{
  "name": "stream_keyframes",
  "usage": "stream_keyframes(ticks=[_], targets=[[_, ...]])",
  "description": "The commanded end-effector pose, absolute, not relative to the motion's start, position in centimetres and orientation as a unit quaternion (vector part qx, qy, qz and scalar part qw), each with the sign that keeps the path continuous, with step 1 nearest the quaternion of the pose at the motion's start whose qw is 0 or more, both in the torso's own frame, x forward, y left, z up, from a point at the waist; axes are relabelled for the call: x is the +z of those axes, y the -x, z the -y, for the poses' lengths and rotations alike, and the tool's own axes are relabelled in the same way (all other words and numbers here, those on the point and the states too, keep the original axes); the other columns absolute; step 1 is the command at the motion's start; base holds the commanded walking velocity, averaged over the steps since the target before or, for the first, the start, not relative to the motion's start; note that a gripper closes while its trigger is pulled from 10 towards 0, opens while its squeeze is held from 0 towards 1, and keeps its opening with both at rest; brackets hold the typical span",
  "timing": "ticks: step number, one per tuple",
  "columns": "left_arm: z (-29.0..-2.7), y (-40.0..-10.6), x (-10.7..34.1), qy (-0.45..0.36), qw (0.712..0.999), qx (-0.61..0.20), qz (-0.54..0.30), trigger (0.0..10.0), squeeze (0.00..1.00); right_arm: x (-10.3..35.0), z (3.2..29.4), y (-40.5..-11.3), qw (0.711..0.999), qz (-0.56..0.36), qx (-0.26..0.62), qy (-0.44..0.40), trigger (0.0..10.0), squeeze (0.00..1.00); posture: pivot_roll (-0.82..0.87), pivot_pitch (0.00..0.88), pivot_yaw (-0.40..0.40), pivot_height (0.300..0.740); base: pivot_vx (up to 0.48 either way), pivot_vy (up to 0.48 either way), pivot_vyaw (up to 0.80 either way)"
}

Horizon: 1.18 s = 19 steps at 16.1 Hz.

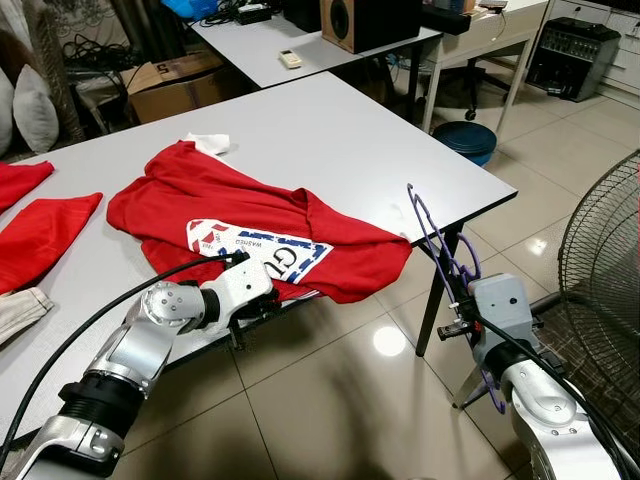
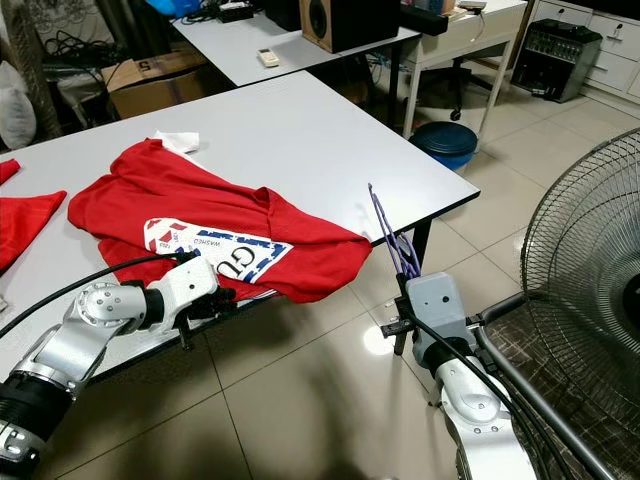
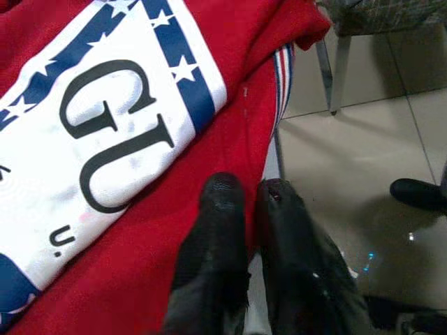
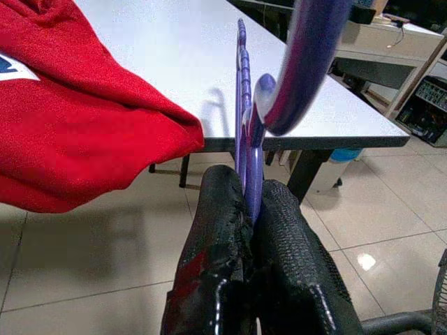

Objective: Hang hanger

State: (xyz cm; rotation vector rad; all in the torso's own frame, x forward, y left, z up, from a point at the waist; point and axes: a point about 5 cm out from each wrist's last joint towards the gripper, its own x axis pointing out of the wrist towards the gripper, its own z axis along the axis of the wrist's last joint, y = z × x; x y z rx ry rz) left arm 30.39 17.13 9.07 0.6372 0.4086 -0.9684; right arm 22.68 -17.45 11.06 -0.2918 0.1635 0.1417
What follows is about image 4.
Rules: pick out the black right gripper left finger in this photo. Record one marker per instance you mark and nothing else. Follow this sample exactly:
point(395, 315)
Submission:
point(209, 244)

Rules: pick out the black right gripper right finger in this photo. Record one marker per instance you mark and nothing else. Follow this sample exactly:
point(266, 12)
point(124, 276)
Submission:
point(297, 272)

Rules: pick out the red t-shirt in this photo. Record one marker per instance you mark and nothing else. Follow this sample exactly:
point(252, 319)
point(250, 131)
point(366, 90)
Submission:
point(70, 122)

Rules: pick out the purple plastic hanger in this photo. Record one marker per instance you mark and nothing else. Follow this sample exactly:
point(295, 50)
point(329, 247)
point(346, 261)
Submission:
point(304, 70)

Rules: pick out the white bucket blue lid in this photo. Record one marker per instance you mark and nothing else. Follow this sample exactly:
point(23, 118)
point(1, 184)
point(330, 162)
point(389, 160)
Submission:
point(331, 171)

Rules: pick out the black office chair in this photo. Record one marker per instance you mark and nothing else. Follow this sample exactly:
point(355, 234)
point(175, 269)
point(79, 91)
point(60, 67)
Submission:
point(398, 322)

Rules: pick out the white work table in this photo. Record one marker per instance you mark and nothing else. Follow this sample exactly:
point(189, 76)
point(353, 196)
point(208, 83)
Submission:
point(174, 52)

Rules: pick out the black electronics rack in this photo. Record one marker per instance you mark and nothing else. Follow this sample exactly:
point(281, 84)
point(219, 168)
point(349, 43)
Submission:
point(429, 104)

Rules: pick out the beige wooden desk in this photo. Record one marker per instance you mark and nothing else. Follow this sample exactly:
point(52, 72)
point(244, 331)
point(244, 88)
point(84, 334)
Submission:
point(377, 42)

